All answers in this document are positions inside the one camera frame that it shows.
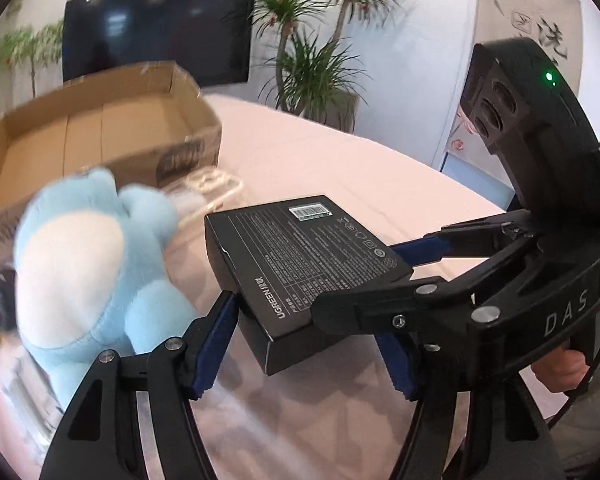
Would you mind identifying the tall potted palm plant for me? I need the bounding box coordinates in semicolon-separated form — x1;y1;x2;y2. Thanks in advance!
252;0;402;132

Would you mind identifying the cardboard box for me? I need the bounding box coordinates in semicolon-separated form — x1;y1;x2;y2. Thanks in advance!
0;62;222;269

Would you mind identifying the toilet sign banner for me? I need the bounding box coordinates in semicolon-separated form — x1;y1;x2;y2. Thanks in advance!
448;0;598;176

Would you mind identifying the person right hand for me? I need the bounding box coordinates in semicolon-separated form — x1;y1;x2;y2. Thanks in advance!
531;347;590;393

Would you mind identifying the small green plant left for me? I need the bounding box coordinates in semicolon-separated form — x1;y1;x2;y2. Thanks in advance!
0;20;64;98

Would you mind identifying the clear phone case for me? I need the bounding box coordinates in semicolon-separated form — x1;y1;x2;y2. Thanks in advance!
162;166;244;222

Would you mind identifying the black small figurine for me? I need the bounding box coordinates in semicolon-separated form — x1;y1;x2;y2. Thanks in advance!
0;269;17;333

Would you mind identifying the blue plush toy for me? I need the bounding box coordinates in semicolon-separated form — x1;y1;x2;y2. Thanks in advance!
14;168;198;408

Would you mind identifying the black wall television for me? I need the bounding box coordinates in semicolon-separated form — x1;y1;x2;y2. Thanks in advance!
61;0;254;87

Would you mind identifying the black product box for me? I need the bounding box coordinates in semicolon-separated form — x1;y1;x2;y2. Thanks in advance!
204;195;413;376

